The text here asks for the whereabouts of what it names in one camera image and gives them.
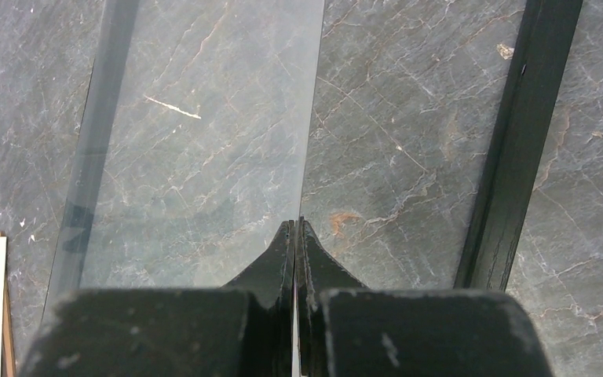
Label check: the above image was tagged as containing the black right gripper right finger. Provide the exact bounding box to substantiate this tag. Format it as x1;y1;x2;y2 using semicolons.
295;219;552;376

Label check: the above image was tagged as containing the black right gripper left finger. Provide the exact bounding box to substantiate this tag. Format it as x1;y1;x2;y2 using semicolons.
20;221;294;376

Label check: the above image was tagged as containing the clear acrylic sheet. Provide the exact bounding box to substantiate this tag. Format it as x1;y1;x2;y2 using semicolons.
42;1;324;321

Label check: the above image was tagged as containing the brown cardboard backing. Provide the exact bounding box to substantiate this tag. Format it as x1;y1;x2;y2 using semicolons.
2;278;16;377

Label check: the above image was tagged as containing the black picture frame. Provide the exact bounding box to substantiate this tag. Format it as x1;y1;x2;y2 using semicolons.
454;1;583;291

